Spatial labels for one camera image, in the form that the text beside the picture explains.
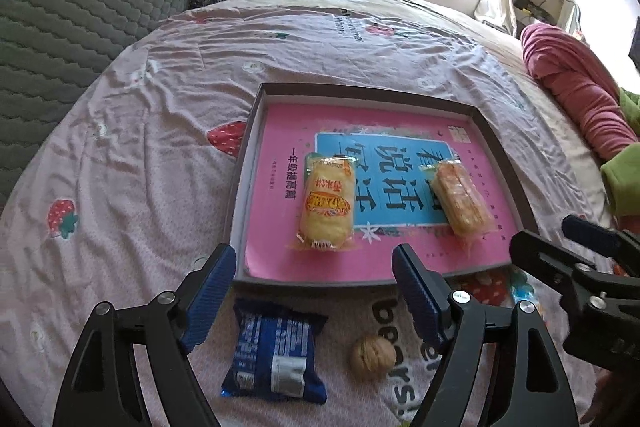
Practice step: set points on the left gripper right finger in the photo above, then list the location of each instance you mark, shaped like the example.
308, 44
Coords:
527, 385

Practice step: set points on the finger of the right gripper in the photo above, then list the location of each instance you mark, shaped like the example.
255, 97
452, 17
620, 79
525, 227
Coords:
551, 264
620, 246

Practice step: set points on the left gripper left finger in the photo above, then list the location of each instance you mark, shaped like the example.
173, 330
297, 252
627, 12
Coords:
101, 385

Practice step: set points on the red candy ball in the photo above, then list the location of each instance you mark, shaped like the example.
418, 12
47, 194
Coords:
520, 288

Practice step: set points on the clear wafer pack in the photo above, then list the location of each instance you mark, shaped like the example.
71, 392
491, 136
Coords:
466, 210

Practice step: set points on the walnut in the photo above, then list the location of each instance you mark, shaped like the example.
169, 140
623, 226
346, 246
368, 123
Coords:
371, 357

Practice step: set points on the blue snack packet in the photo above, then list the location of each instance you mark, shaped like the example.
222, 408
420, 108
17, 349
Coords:
275, 356

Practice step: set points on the yellow rice cake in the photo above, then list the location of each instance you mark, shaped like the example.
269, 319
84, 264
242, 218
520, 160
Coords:
327, 216

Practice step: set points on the person's left hand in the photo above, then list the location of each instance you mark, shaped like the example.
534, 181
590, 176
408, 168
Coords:
603, 401

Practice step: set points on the green blanket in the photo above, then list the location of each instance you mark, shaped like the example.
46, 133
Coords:
621, 174

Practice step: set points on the pink quilt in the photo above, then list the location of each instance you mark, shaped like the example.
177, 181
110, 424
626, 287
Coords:
580, 84

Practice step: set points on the pink and blue book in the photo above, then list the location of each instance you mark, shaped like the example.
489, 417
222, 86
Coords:
393, 204

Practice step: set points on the strawberry print bed sheet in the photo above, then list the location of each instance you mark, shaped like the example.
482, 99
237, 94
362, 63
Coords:
127, 194

